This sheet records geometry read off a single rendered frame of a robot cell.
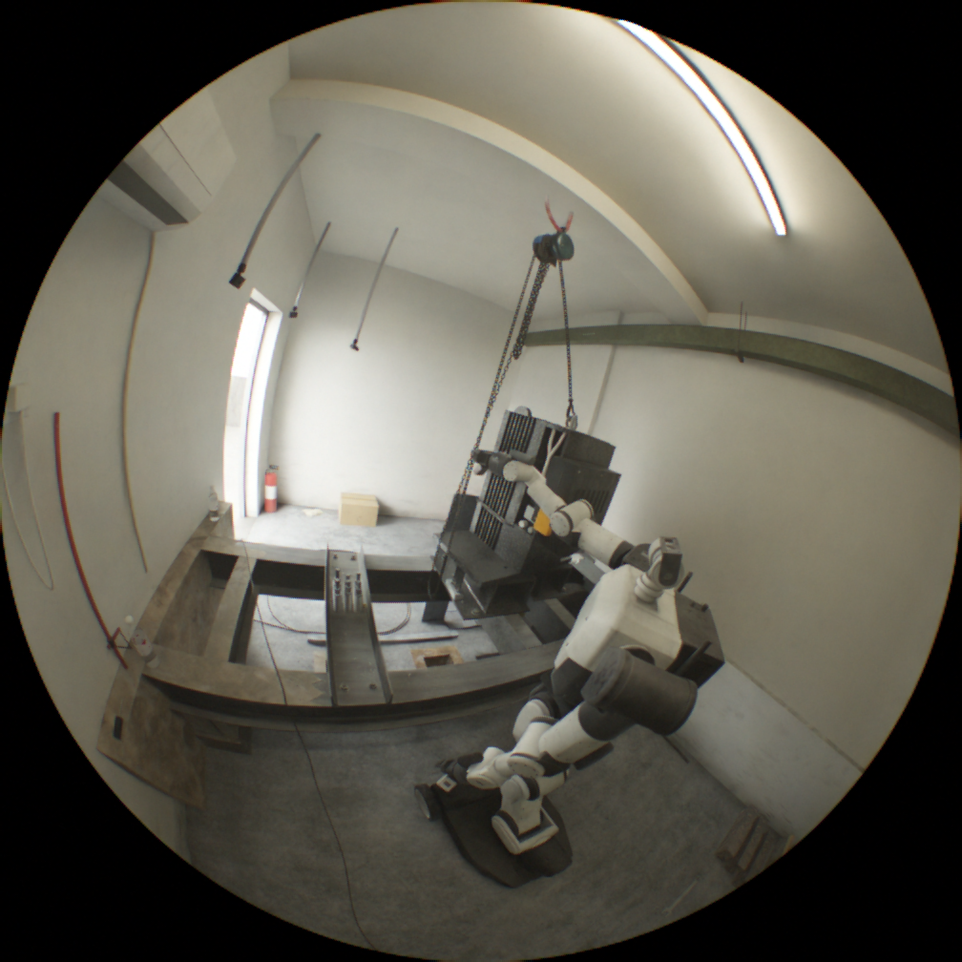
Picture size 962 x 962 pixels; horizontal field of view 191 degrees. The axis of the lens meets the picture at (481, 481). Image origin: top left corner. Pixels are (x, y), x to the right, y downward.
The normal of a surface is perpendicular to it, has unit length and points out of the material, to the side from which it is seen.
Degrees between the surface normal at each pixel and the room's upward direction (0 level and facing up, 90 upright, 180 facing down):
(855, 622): 90
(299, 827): 0
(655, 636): 45
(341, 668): 0
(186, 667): 0
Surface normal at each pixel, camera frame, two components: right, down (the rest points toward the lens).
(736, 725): -0.87, -0.12
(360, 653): 0.27, -0.93
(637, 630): -0.10, -0.58
